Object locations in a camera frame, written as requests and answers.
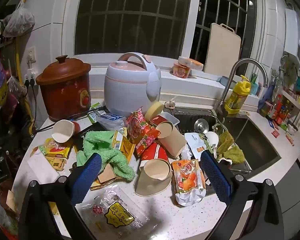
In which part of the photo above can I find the yellow seasoning packet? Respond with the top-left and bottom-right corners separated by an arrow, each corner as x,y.
44,156 -> 66,172

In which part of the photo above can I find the brown cardboard piece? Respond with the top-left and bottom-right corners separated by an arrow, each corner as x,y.
96,164 -> 117,184

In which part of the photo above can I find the brown paper cup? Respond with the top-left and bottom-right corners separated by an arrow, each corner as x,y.
156,121 -> 187,158

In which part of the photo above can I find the clear bag of dried goods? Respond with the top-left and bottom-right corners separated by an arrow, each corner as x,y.
2,2 -> 35,37

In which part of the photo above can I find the clear plastic container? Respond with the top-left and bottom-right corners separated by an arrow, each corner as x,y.
161,111 -> 180,127

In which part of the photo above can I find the green towel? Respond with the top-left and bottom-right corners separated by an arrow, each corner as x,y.
76,130 -> 135,180

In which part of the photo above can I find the steel kitchen sink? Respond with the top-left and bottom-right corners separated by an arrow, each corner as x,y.
174,109 -> 282,173

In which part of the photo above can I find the beige paper cup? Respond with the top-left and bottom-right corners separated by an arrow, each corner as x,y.
135,158 -> 174,197

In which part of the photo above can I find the green white packet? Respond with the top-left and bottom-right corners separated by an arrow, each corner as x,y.
87,102 -> 107,124

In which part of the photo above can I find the white paper napkin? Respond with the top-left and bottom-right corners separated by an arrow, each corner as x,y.
27,152 -> 60,184

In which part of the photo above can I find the cluster of seasoning bottles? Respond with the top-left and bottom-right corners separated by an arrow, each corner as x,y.
265,94 -> 300,130

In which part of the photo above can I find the white plug adapter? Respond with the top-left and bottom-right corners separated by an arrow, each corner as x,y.
24,67 -> 38,85

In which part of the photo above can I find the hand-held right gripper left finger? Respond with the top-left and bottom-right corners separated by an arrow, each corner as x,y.
19,152 -> 102,240

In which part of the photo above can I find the white wall socket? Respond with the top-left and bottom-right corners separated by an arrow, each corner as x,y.
26,46 -> 37,69

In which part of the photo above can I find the black power cable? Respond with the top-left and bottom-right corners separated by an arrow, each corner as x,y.
25,80 -> 54,135

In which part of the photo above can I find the blue hanging cloth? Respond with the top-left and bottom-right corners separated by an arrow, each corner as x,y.
257,80 -> 275,114

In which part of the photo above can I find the olive green dishcloth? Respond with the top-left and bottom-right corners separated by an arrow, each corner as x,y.
216,131 -> 246,164

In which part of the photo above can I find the yellow sponge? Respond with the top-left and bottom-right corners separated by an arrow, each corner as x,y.
144,102 -> 164,119

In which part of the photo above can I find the beige cutting board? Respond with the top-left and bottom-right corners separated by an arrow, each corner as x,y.
204,23 -> 241,77

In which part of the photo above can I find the flat round orange container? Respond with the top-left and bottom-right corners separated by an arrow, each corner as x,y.
178,56 -> 204,71

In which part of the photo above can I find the clear wrapper yellow label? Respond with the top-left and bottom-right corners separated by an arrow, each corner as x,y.
76,186 -> 150,239

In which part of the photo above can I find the brown clay slow cooker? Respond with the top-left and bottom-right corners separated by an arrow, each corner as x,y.
36,55 -> 92,122

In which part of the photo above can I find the orange instant noodle bowl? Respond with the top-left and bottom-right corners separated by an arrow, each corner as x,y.
173,62 -> 190,77

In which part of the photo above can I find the yellow dish soap bottle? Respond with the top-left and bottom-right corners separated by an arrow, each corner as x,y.
224,75 -> 251,114

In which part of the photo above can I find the red floral snack packet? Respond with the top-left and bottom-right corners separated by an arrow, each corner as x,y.
126,107 -> 161,157

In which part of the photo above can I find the white paper cup red outside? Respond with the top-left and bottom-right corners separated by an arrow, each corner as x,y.
52,119 -> 81,143

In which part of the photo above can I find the orange juice pouch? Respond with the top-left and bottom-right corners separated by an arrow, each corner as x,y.
171,159 -> 207,207

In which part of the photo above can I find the steel ladle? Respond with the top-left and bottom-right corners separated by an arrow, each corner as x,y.
194,118 -> 211,133

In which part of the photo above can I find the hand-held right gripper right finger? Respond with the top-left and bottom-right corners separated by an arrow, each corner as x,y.
200,150 -> 284,240

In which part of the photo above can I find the blue tissue packet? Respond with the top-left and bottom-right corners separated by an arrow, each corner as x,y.
96,113 -> 127,130

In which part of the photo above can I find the white ceramic spoon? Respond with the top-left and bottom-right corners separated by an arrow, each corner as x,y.
205,131 -> 220,147

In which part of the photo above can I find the red paper bowl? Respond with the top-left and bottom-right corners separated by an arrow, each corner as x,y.
140,142 -> 168,161

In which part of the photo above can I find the yellow wafer packet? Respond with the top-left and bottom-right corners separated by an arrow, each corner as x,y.
38,138 -> 73,158

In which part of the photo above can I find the white plastic bag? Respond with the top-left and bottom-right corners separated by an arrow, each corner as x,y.
184,132 -> 208,160

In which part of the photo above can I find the yellow gas pipe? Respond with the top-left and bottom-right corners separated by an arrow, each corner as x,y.
14,0 -> 34,134

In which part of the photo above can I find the white pink rice cooker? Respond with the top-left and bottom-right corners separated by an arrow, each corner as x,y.
104,52 -> 162,117

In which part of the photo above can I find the steel sink faucet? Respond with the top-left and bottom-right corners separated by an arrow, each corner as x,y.
214,58 -> 268,115

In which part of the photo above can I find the white hanging cutting board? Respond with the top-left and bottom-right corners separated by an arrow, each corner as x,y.
284,2 -> 299,55

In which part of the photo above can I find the barred kitchen window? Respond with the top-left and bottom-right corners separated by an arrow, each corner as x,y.
65,0 -> 265,67

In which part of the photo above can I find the yellow drink carton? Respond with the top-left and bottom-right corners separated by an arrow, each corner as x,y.
112,127 -> 136,164

